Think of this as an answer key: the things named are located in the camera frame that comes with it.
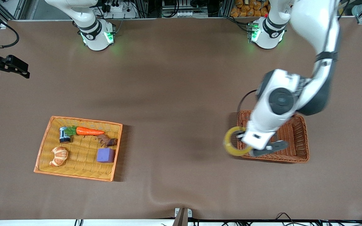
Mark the clear yellowish tape roll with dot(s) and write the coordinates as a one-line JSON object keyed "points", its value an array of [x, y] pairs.
{"points": [[229, 149]]}

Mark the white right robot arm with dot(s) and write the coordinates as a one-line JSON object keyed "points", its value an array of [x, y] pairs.
{"points": [[96, 34]]}

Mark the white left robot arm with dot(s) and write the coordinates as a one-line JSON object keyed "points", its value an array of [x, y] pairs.
{"points": [[316, 28]]}

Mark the brown wicker basket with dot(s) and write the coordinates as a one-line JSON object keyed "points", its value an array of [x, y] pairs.
{"points": [[294, 141]]}

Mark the small dark labelled jar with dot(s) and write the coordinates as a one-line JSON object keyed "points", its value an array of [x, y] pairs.
{"points": [[64, 135]]}

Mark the toy croissant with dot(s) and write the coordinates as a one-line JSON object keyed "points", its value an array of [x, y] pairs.
{"points": [[59, 155]]}

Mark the orange toy carrot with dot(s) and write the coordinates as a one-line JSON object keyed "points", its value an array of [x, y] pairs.
{"points": [[90, 131]]}

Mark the brown toy lion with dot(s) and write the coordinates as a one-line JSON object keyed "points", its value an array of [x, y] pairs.
{"points": [[105, 140]]}

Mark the pile of orange items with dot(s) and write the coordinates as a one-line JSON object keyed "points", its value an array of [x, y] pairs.
{"points": [[247, 9]]}

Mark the yellow wicker basket orange rim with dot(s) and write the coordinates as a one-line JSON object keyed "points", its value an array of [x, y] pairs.
{"points": [[83, 171]]}

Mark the white power strip with plugs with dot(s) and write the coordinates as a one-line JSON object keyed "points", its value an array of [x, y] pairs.
{"points": [[123, 12]]}

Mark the purple foam cube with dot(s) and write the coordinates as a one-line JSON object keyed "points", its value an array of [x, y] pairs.
{"points": [[105, 155]]}

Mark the long white power strip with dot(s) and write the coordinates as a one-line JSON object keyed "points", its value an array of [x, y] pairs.
{"points": [[184, 14]]}

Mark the metal post with white bracket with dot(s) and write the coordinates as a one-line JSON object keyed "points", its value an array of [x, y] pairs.
{"points": [[183, 216]]}

